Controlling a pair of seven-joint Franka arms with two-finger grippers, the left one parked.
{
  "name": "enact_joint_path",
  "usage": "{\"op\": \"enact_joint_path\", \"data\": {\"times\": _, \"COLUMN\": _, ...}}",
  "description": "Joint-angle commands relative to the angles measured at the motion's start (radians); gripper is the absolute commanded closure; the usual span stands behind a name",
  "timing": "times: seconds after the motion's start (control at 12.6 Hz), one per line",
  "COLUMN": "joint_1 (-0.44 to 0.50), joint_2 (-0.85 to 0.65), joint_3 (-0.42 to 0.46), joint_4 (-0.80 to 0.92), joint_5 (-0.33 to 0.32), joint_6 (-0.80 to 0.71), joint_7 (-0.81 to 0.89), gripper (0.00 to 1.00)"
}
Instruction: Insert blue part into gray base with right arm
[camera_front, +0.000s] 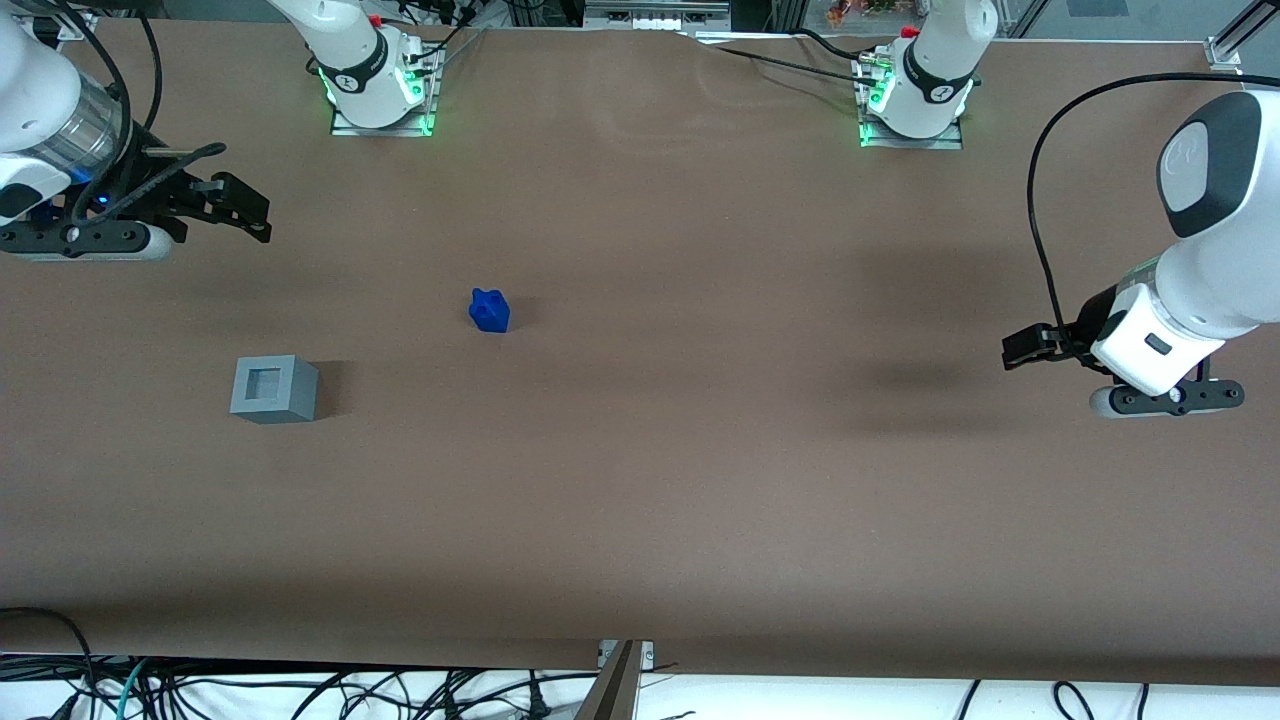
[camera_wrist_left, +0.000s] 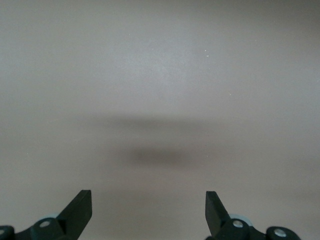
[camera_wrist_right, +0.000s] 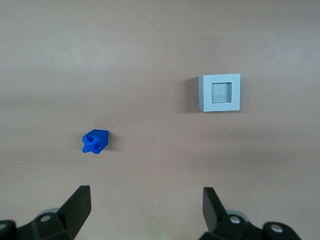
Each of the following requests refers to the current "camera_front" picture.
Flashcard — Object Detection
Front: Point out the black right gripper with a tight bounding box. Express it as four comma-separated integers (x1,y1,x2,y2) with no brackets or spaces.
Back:
60,145,272,244

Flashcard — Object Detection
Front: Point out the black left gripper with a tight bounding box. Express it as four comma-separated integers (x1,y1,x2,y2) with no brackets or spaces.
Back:
1002,287,1124,374

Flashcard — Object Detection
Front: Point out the blue plastic part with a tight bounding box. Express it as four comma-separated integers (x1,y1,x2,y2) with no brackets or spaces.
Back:
468,288,512,335

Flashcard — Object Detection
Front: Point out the gray cube base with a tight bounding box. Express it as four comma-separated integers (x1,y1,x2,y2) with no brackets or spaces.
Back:
229,354,321,426

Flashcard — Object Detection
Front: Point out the brown table cover mat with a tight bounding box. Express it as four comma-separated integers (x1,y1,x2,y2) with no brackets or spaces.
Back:
0,18,1280,687

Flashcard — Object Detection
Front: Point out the dark metal beam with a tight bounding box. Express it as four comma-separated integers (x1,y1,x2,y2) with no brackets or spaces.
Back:
574,640,647,720

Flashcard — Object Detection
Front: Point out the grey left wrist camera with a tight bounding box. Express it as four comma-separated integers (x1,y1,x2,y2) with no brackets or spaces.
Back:
1089,379,1247,420

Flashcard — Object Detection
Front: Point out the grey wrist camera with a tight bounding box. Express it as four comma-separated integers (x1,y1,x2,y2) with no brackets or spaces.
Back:
0,222,174,264
1089,379,1247,420

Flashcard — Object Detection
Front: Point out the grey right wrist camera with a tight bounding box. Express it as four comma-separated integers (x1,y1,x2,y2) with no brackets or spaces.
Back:
0,222,174,264

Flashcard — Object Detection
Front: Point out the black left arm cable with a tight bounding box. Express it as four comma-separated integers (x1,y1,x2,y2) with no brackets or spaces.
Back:
1026,72,1251,351

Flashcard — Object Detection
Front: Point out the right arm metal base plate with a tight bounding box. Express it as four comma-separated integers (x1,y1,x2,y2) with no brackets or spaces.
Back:
329,45,442,139

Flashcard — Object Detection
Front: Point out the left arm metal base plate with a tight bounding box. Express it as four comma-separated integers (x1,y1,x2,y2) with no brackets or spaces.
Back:
857,55,967,152

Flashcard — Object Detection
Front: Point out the black cable on table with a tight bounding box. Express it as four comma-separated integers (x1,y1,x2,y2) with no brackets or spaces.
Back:
793,27,876,61
690,33,881,87

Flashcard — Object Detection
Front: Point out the black looped floor cable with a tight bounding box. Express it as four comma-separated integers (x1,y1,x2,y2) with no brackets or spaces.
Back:
0,606,97,693

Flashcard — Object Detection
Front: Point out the aluminium frame rail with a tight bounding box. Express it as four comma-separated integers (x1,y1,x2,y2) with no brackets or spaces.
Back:
582,0,733,32

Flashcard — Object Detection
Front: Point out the teal floor cable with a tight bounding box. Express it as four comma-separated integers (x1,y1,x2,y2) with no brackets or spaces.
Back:
114,657,153,720

